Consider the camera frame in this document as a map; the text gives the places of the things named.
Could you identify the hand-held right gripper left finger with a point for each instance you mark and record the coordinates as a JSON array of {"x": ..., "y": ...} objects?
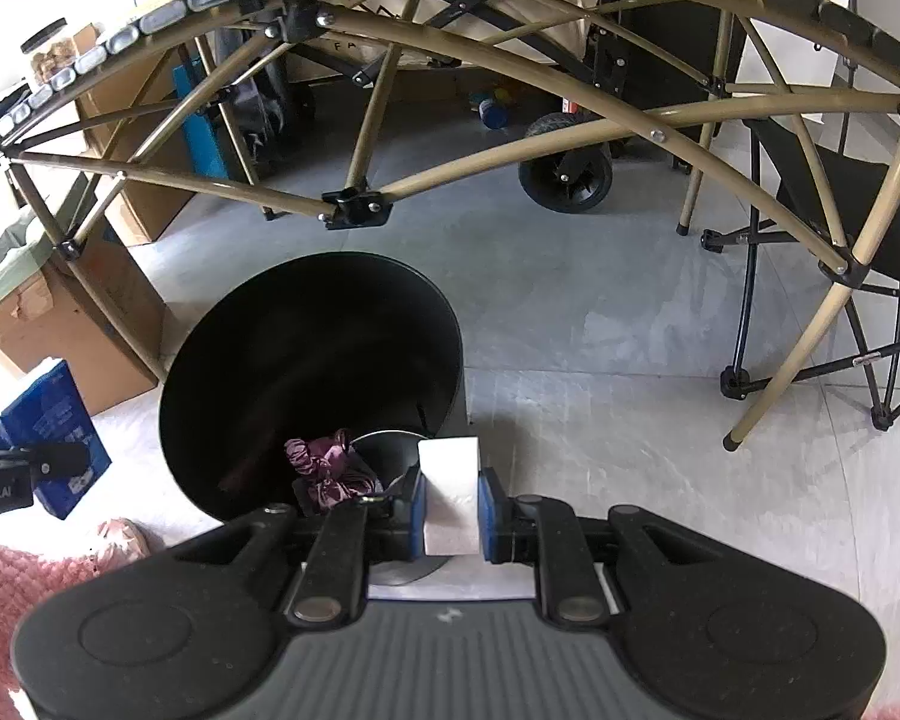
[{"x": 418, "y": 517}]

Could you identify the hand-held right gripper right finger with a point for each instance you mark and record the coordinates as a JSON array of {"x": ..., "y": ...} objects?
[{"x": 486, "y": 517}]

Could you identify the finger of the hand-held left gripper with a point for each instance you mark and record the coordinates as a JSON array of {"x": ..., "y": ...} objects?
[{"x": 52, "y": 459}]

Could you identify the white foam block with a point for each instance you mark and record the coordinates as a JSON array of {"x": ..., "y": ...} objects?
[{"x": 450, "y": 487}]

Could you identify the maroon satin cloth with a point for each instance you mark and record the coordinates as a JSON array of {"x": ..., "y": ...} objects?
[{"x": 330, "y": 476}]

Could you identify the black round trash bin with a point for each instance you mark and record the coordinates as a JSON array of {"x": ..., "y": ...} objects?
[{"x": 307, "y": 352}]

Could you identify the blue flat packet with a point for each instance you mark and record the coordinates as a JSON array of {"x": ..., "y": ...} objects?
[{"x": 52, "y": 412}]

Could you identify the cardboard box with green liner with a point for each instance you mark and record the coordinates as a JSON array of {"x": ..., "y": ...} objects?
[{"x": 45, "y": 330}]

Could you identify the tall cardboard box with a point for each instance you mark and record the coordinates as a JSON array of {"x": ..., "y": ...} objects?
[{"x": 142, "y": 202}]

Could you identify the tan folding slatted table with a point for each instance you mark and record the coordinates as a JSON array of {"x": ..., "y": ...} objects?
[{"x": 356, "y": 206}]

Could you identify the teal flat board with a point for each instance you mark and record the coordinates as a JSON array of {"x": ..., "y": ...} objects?
[{"x": 206, "y": 135}]

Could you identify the clear snack jar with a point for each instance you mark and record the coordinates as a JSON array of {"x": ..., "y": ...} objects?
[{"x": 49, "y": 56}]

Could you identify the blue can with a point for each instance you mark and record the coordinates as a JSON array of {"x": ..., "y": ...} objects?
[{"x": 493, "y": 112}]

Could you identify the small cardboard box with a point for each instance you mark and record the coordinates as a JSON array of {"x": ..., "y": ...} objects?
[{"x": 86, "y": 37}]

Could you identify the black folding chair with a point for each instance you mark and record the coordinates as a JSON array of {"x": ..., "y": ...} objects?
[{"x": 855, "y": 187}]

